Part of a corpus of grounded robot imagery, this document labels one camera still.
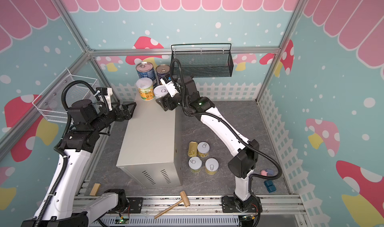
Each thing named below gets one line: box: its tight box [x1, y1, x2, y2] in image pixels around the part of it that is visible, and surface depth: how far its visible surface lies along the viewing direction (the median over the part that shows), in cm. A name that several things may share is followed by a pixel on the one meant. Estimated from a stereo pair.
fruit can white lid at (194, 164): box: [188, 156, 203, 173], surface depth 85 cm
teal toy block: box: [264, 179, 277, 193], surface depth 81 cm
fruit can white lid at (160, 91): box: [153, 85, 169, 100], surface depth 71 cm
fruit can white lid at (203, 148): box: [197, 141, 210, 158], surface depth 91 cm
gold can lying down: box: [187, 141, 198, 157], surface depth 89 cm
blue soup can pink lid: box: [135, 61, 157, 87], surface depth 74 cm
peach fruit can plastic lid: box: [136, 77, 155, 101], surface depth 71 cm
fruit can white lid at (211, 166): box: [205, 157, 219, 176], surface depth 84 cm
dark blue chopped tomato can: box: [155, 64, 170, 81], surface depth 73 cm
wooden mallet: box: [154, 190, 190, 219], surface depth 76 cm
